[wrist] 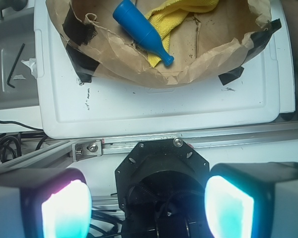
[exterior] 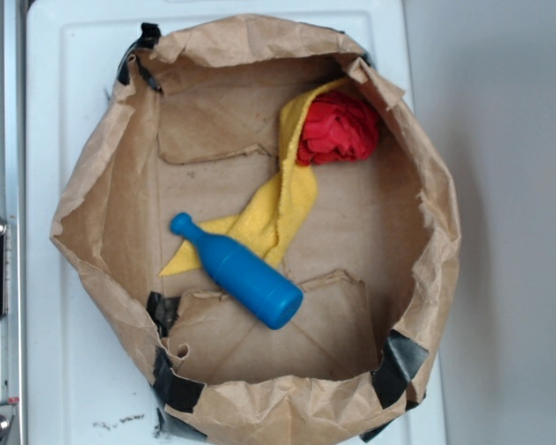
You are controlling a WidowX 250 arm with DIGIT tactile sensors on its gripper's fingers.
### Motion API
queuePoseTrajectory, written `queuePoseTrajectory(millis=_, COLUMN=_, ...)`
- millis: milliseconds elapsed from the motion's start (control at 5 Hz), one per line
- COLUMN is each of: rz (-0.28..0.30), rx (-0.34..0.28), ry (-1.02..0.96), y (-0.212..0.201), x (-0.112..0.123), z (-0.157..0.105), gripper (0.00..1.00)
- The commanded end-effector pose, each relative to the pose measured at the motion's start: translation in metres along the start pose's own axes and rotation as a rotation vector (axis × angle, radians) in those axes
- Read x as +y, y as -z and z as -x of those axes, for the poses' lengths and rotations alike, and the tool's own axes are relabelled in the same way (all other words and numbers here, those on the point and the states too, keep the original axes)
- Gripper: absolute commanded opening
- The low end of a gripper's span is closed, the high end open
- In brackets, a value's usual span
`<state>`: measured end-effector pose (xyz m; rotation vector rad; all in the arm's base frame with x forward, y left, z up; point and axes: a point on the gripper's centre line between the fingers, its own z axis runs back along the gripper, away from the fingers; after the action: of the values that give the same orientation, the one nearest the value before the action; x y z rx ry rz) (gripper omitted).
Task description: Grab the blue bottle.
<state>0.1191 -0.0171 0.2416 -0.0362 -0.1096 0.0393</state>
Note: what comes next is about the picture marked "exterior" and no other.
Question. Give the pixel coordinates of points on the blue plastic bottle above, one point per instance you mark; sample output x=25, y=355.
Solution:
x=265, y=292

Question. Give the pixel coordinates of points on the yellow cloth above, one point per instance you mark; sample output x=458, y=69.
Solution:
x=271, y=219

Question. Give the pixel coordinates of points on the crumpled red cloth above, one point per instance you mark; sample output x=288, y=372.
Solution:
x=338, y=128

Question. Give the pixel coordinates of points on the brown paper bag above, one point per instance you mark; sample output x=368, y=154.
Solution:
x=379, y=250

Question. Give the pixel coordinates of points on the black tape bottom right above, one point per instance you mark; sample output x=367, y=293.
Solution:
x=403, y=357

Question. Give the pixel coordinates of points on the black tape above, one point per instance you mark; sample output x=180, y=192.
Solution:
x=403, y=357
x=150, y=35
x=174, y=392

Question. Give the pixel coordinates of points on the black tape bottom left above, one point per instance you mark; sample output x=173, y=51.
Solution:
x=174, y=392

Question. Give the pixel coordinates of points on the black tape top left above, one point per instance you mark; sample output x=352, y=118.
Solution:
x=150, y=35

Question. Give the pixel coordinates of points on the aluminium frame rail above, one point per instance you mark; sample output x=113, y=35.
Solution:
x=12, y=131

